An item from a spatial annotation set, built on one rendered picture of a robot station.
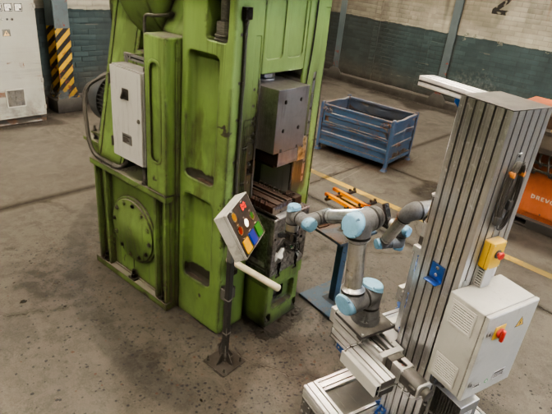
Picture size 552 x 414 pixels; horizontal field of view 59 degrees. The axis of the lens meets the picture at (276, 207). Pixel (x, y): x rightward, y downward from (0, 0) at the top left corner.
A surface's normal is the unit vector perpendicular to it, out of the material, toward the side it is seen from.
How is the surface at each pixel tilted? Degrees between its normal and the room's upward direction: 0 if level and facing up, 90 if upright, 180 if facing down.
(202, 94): 89
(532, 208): 90
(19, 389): 0
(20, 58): 90
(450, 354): 90
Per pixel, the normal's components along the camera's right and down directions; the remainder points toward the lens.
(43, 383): 0.09, -0.89
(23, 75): 0.71, 0.38
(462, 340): -0.86, 0.15
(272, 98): -0.65, 0.29
